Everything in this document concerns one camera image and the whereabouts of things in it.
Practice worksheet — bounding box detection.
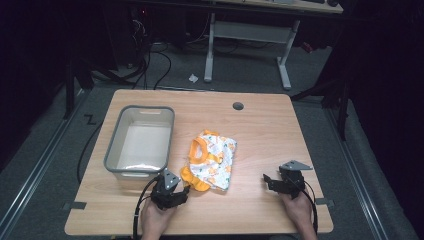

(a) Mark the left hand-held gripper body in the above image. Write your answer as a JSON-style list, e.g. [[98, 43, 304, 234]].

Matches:
[[150, 167, 190, 211]]

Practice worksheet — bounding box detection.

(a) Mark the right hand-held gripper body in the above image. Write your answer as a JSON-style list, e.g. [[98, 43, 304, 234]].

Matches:
[[270, 159, 314, 200]]

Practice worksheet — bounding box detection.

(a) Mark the orange and white baby garment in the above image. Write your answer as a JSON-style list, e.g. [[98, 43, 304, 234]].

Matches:
[[179, 128, 239, 193]]

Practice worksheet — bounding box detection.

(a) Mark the person's left hand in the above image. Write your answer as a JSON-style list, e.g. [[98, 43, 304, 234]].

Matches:
[[140, 197, 178, 235]]

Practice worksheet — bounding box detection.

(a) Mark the person's right hand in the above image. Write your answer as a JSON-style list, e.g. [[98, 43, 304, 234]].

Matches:
[[279, 190, 315, 232]]

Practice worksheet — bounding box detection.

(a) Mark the grey tape strip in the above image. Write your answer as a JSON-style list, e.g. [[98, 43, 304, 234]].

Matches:
[[62, 201, 88, 211], [315, 197, 335, 208]]

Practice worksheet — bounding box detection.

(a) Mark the clear plastic bin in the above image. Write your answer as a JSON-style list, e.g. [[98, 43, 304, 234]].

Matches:
[[103, 104, 176, 183]]

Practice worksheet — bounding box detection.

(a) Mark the black metal stand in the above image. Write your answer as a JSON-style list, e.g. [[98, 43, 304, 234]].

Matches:
[[62, 49, 96, 121], [289, 74, 352, 142]]

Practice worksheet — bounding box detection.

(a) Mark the wooden desk with white legs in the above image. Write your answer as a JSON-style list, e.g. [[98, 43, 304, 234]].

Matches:
[[202, 0, 345, 91]]

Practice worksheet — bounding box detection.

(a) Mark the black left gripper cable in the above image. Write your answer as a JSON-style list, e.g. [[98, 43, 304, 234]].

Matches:
[[132, 175, 162, 240]]

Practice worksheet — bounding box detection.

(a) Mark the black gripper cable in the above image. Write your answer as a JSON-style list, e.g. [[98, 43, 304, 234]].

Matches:
[[132, 175, 162, 240], [293, 176, 320, 235]]

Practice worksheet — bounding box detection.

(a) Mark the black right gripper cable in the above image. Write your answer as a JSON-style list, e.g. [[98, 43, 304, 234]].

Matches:
[[293, 176, 320, 235]]

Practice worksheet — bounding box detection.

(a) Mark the metal floor rail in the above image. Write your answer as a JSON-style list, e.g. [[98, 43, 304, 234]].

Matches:
[[324, 107, 390, 240], [0, 89, 88, 236]]

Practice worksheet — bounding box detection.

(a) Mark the thin black floor cable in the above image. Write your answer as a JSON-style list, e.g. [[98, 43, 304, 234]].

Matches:
[[76, 121, 104, 185]]

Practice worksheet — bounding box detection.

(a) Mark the bundle of black floor cables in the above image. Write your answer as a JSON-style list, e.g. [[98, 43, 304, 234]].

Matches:
[[130, 13, 173, 91]]

